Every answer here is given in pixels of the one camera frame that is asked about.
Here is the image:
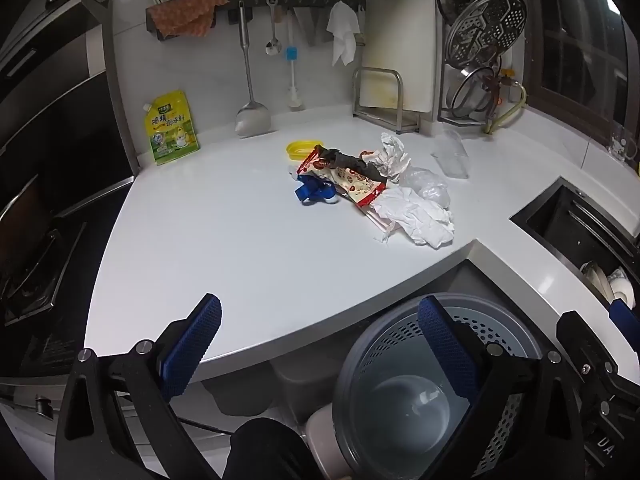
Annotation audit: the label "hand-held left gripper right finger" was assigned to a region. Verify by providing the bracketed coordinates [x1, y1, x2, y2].
[416, 295, 586, 480]

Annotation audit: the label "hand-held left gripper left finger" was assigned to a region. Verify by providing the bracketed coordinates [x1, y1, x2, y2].
[54, 293, 223, 480]

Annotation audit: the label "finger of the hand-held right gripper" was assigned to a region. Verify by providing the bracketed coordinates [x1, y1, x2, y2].
[608, 298, 640, 335]
[556, 311, 617, 378]

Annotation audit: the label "grey perforated trash bin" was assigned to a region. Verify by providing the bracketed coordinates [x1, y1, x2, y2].
[332, 292, 556, 480]

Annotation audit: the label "large white tissue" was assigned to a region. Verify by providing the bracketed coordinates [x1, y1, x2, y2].
[365, 187, 456, 249]

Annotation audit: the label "blue plastic wrapper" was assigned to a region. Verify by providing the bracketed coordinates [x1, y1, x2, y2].
[292, 172, 341, 206]

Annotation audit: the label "dark brown peel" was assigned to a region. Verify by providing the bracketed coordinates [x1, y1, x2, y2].
[315, 145, 388, 186]

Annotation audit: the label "white bowl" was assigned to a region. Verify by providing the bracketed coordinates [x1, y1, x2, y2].
[607, 267, 636, 307]

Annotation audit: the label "white plates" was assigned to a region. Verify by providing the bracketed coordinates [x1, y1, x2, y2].
[582, 260, 613, 301]

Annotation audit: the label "kitchen sink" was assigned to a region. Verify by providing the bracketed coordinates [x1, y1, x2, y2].
[509, 176, 640, 311]

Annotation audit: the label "person's dark trouser leg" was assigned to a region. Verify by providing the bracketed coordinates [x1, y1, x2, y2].
[227, 417, 321, 480]

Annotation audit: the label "clear plastic bag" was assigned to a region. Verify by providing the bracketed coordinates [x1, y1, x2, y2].
[400, 167, 451, 208]

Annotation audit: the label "printed glass cup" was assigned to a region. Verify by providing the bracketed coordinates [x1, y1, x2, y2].
[609, 122, 640, 163]

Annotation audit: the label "black gas stove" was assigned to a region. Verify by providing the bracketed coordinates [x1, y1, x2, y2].
[0, 175, 91, 326]

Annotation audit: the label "red snack wrapper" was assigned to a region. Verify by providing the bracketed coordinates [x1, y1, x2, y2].
[297, 145, 388, 208]

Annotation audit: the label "clear plastic cup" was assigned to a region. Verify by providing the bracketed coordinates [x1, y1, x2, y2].
[431, 129, 471, 179]

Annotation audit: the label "small crumpled white paper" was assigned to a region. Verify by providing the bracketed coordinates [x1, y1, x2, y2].
[372, 132, 412, 183]

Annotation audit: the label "yellow green seasoning pouch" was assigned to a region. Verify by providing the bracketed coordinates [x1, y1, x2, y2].
[143, 91, 201, 166]

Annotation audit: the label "yellow plastic lid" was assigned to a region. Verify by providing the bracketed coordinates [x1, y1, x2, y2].
[286, 140, 326, 161]

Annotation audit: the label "metal spatula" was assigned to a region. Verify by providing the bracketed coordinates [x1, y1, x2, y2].
[235, 1, 272, 137]

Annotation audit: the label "metal cutting board holder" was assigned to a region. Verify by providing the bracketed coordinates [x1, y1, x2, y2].
[351, 66, 422, 134]

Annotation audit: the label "pot lid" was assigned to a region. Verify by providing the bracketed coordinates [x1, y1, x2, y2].
[446, 62, 501, 118]

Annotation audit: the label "dark framed window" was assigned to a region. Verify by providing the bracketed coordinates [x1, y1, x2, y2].
[525, 0, 640, 126]

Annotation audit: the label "black pot lid rack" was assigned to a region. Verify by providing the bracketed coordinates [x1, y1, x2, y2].
[435, 0, 531, 126]

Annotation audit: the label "dark range hood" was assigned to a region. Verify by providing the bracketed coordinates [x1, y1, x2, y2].
[0, 0, 136, 181]

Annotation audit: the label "white cutting board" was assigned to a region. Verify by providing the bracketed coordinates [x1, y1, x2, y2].
[361, 0, 441, 111]

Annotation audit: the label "blue white bottle brush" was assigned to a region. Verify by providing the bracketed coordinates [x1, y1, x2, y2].
[285, 10, 305, 111]

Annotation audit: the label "small metal spoon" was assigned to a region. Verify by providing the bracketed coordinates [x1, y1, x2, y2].
[265, 0, 283, 56]

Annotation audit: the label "perforated metal steamer plate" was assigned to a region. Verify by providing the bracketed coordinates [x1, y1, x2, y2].
[445, 0, 528, 63]

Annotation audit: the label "orange dishcloth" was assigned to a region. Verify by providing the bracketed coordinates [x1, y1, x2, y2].
[150, 0, 228, 38]

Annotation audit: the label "white hanging cloth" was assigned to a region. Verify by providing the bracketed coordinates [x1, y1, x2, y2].
[326, 1, 362, 67]

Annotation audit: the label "yellow gas hose with valve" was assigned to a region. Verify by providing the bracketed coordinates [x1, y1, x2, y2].
[482, 67, 528, 135]

